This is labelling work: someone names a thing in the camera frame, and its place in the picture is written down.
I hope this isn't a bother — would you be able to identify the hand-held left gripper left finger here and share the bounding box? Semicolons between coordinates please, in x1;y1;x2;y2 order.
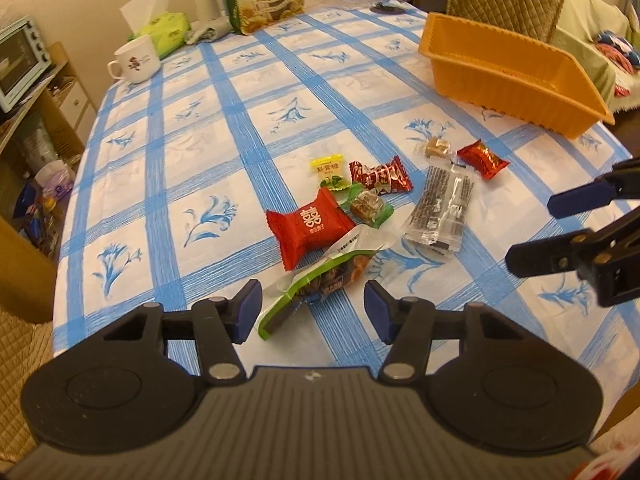
102;280;263;385

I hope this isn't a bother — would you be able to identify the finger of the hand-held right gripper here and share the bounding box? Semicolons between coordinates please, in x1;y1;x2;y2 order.
505;202;640;278
547;157;640;218

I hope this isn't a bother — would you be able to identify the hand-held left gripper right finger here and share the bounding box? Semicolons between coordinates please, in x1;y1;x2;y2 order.
364;280;523;383

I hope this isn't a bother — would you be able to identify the long green nut packet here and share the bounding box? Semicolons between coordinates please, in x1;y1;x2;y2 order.
257;225;396;341

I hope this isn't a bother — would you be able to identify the large red snack packet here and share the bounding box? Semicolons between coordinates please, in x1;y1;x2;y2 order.
265;187;358;271

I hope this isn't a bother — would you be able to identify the small shiny red candy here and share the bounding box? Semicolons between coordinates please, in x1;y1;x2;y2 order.
456;140;511;180

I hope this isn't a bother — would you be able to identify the clear packet of dark sticks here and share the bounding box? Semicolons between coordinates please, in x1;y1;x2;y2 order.
402;164;476;258

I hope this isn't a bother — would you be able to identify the red patterned candy packet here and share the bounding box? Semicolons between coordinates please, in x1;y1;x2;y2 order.
348;156;414;196

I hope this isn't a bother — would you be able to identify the orange plastic tray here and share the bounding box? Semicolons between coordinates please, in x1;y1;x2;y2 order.
417;12;616;140

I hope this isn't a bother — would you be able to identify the tan candy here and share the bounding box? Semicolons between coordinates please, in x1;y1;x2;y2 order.
420;136;453;159

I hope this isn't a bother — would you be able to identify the brown candy in green wrapper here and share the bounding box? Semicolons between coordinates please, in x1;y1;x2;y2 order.
340;183;396;226

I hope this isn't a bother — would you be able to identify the red knitted blanket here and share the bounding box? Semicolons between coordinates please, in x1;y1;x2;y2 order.
595;42;638;98

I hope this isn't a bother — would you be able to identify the small yellow candy packet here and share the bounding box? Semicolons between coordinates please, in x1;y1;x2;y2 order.
309;157;343;177

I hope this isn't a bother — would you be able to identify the navy printed pillow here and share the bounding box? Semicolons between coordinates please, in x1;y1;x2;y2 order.
597;32;640;68

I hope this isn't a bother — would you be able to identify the sofa with pale green cover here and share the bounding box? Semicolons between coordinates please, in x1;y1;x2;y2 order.
550;0;640;116

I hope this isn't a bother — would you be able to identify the red white garment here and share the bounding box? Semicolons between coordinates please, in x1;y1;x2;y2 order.
572;437;640;480

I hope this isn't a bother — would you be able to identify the purple plastic bag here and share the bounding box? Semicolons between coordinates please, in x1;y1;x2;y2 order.
32;160;76;202

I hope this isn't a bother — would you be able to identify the quilted chair cushion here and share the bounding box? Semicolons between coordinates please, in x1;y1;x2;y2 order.
0;307;55;461

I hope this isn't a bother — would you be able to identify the white mug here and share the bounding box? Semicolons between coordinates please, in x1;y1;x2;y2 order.
107;36;162;84

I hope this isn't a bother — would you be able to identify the wooden side cabinet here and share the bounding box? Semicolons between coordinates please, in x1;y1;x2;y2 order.
0;42;98;161

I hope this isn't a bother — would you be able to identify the grey crumpled cloth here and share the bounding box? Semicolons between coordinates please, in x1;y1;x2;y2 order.
186;14;232;44

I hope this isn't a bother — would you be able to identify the green tissue pack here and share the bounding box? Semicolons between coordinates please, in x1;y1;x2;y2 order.
120;0;192;58

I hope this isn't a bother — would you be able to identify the light blue toaster oven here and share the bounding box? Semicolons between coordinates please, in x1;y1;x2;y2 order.
0;16;53;113

